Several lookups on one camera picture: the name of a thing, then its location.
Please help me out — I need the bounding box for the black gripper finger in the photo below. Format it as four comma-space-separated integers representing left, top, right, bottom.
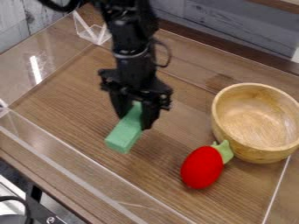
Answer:
109, 90, 132, 118
141, 101, 160, 130

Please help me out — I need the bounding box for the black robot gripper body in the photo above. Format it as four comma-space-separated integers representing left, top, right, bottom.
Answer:
97, 53, 173, 110

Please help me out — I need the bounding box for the green rectangular block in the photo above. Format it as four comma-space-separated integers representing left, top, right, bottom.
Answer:
104, 102, 142, 154

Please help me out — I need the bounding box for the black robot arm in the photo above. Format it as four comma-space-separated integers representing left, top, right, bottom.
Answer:
88, 0, 173, 130

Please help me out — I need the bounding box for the brown wooden bowl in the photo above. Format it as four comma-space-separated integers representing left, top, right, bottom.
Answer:
210, 83, 299, 164

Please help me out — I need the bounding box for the red plush strawberry toy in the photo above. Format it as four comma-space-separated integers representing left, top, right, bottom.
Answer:
180, 140, 233, 189

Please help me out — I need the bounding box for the clear acrylic corner bracket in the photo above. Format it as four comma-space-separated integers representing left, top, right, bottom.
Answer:
72, 11, 110, 46

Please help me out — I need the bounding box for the black cable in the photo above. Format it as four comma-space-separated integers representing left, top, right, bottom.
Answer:
36, 0, 85, 13

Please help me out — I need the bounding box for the clear acrylic tray wall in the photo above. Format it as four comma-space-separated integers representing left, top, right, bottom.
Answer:
0, 43, 299, 224

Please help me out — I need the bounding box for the black table leg bracket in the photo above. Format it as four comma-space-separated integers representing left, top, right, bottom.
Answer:
25, 184, 68, 224

